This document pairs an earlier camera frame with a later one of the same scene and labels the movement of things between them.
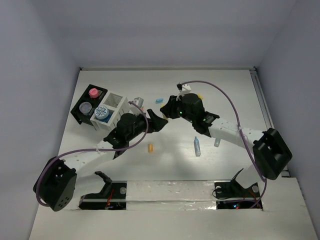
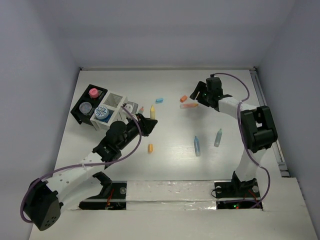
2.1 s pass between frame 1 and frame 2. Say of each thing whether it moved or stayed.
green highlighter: stayed
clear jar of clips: stayed
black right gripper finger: moved
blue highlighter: stayed
